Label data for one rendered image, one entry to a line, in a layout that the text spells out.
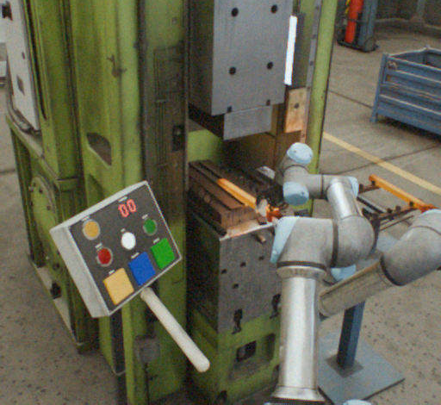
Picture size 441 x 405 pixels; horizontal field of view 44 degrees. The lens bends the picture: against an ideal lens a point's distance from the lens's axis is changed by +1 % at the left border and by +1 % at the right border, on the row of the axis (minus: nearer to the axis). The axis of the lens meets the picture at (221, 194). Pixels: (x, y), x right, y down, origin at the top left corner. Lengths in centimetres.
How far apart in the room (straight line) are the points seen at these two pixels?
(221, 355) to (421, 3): 934
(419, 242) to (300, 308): 37
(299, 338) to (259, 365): 133
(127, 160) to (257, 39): 59
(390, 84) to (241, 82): 411
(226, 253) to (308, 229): 77
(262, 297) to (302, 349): 104
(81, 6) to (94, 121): 43
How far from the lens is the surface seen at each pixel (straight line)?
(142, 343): 229
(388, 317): 320
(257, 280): 218
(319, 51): 221
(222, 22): 173
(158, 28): 179
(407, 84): 574
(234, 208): 200
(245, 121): 188
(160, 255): 170
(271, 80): 189
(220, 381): 244
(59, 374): 280
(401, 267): 144
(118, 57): 175
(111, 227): 160
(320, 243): 127
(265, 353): 259
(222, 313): 217
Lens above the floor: 197
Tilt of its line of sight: 28 degrees down
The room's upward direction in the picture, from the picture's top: 2 degrees clockwise
